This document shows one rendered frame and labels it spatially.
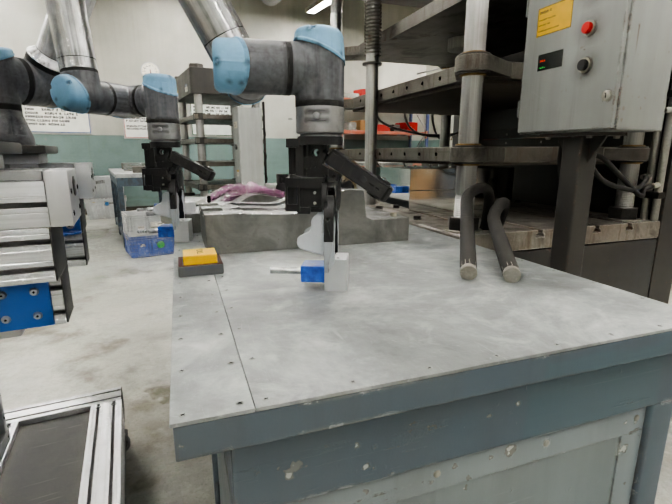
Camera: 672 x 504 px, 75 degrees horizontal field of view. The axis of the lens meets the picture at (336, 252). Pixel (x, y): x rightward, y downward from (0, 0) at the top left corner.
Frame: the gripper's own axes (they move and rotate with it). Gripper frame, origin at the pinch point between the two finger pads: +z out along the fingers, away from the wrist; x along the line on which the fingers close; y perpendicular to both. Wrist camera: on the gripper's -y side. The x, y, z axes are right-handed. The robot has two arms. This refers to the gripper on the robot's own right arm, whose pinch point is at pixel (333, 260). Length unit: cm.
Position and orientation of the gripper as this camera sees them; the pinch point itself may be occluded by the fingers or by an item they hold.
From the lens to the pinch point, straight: 72.3
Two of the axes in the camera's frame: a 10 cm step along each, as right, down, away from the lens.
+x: -1.0, 2.2, -9.7
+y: -10.0, -0.2, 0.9
